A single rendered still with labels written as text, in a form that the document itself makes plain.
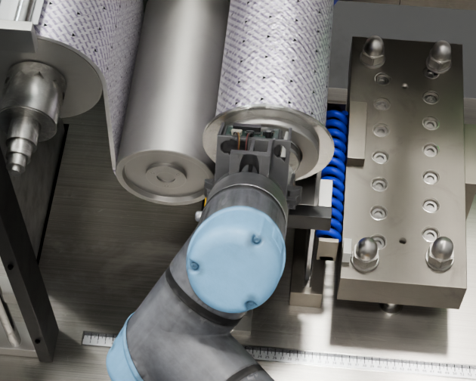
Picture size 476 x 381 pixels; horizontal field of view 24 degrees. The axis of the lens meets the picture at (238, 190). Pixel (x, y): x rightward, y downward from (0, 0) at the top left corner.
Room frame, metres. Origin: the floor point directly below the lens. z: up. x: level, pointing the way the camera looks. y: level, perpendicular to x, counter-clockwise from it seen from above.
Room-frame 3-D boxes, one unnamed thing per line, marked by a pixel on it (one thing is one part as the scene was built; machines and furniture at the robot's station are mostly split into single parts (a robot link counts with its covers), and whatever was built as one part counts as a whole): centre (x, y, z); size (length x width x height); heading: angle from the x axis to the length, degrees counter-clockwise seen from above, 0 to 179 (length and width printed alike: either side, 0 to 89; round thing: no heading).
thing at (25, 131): (0.64, 0.22, 1.33); 0.06 x 0.03 x 0.03; 175
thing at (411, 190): (0.84, -0.23, 1.00); 0.40 x 0.16 x 0.06; 175
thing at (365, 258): (0.68, -0.16, 1.05); 0.04 x 0.04 x 0.04
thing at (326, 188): (0.70, -0.11, 1.13); 0.04 x 0.02 x 0.03; 175
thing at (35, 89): (0.70, 0.22, 1.33); 0.06 x 0.06 x 0.06; 85
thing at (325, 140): (0.70, -0.03, 1.25); 0.15 x 0.01 x 0.15; 85
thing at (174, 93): (0.83, 0.07, 1.17); 0.26 x 0.12 x 0.12; 175
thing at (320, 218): (0.70, -0.07, 1.13); 0.09 x 0.06 x 0.03; 85
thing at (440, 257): (0.68, -0.26, 1.05); 0.04 x 0.04 x 0.04
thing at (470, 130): (0.85, -0.32, 0.96); 0.10 x 0.03 x 0.11; 175
